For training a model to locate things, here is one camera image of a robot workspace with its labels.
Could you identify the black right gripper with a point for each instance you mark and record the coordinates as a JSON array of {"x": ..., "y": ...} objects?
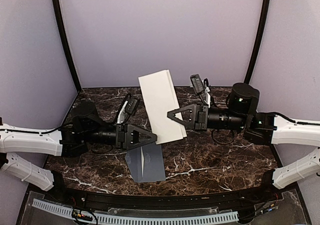
[{"x": 199, "y": 113}]

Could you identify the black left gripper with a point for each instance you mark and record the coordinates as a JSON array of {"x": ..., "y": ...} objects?
[{"x": 128, "y": 134}]

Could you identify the grey paper envelope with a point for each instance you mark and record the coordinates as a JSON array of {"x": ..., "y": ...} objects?
[{"x": 154, "y": 170}]

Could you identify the beige letter sheet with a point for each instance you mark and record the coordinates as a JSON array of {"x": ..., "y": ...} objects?
[{"x": 159, "y": 97}]

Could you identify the beige lined letter paper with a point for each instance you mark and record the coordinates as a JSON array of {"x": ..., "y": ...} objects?
[{"x": 142, "y": 161}]

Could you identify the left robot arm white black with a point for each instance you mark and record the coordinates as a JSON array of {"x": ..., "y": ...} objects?
[{"x": 70, "y": 141}]

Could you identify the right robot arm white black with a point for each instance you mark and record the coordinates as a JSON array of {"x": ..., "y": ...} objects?
[{"x": 260, "y": 128}]

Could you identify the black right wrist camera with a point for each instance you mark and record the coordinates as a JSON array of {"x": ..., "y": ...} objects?
[{"x": 197, "y": 84}]

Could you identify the white slotted cable duct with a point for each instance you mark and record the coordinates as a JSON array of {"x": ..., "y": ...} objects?
[{"x": 128, "y": 218}]

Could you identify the black right frame post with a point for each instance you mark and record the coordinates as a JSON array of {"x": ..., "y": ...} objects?
[{"x": 257, "y": 41}]

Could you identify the black frame post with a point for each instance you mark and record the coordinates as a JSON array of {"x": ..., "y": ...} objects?
[
  {"x": 65, "y": 44},
  {"x": 257, "y": 41}
]

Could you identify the black left frame post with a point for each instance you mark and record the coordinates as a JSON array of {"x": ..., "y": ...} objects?
[{"x": 65, "y": 44}]

